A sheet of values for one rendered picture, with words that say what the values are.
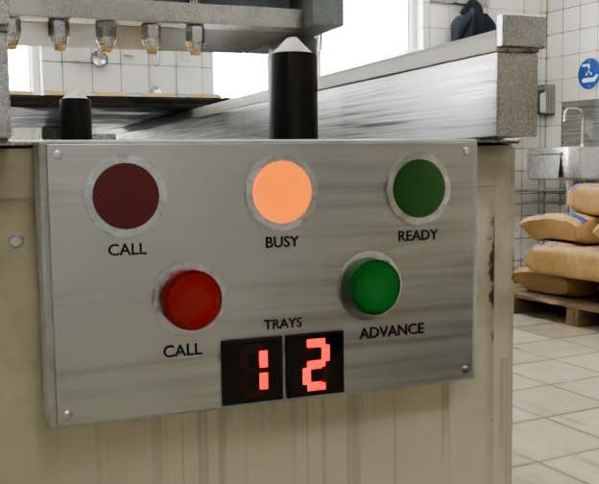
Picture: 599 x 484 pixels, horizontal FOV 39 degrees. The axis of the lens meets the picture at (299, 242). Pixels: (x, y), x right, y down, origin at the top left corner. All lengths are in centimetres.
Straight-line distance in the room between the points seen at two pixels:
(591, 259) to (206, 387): 392
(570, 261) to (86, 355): 405
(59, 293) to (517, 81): 28
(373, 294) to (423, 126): 16
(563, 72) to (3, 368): 562
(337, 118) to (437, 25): 485
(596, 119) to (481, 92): 519
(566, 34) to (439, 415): 548
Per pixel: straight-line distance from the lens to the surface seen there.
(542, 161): 551
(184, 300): 42
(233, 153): 43
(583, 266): 435
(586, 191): 462
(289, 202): 44
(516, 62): 51
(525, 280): 478
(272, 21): 126
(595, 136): 570
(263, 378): 45
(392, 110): 61
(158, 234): 43
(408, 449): 53
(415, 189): 47
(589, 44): 581
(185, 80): 473
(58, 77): 455
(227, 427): 49
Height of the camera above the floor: 83
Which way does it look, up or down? 5 degrees down
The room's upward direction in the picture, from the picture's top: 1 degrees counter-clockwise
